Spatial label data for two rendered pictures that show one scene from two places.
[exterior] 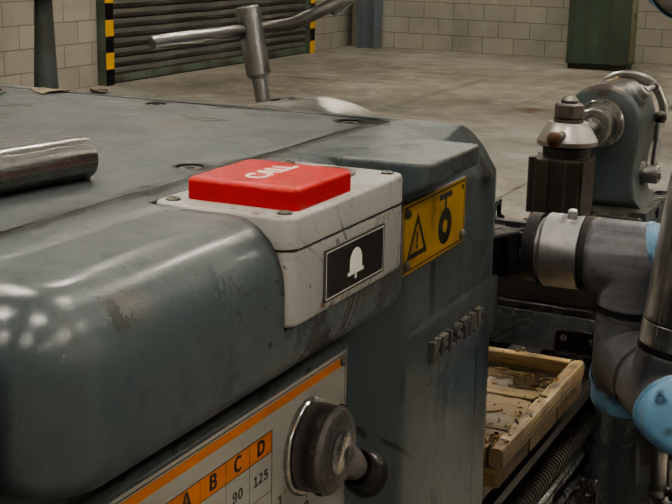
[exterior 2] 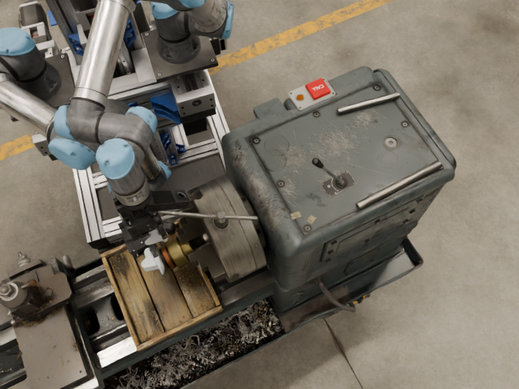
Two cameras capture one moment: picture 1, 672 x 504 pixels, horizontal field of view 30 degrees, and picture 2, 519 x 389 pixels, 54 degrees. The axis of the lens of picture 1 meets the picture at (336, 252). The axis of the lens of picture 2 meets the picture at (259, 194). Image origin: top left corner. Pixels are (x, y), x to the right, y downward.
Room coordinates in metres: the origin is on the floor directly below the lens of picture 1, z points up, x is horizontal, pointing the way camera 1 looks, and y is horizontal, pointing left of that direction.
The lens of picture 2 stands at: (1.47, 0.50, 2.56)
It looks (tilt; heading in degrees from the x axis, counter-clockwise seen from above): 65 degrees down; 220
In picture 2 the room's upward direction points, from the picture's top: 2 degrees counter-clockwise
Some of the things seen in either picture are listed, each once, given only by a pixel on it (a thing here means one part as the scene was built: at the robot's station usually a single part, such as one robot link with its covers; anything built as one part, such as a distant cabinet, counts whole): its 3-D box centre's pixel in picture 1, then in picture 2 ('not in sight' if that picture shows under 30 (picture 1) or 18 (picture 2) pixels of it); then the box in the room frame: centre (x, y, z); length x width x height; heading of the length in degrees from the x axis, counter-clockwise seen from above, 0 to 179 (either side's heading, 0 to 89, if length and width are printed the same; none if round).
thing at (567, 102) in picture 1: (569, 108); (5, 290); (1.64, -0.30, 1.17); 0.04 x 0.04 x 0.03
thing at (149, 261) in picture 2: not in sight; (150, 262); (1.32, -0.06, 1.09); 0.09 x 0.06 x 0.03; 64
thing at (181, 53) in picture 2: not in sight; (177, 37); (0.68, -0.50, 1.21); 0.15 x 0.15 x 0.10
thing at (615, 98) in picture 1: (606, 158); not in sight; (2.19, -0.47, 1.01); 0.30 x 0.20 x 0.29; 154
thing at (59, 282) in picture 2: not in sight; (40, 300); (1.61, -0.29, 0.99); 0.20 x 0.10 x 0.05; 154
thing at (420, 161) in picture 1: (396, 171); (270, 113); (0.76, -0.04, 1.24); 0.09 x 0.08 x 0.03; 154
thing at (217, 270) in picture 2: not in sight; (212, 265); (1.21, 0.09, 1.09); 0.12 x 0.11 x 0.05; 64
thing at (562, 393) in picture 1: (391, 390); (161, 282); (1.33, -0.07, 0.89); 0.36 x 0.30 x 0.04; 64
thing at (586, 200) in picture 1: (559, 181); (23, 299); (1.63, -0.29, 1.07); 0.07 x 0.07 x 0.10; 64
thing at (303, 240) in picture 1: (287, 235); (311, 98); (0.62, 0.03, 1.23); 0.13 x 0.08 x 0.05; 154
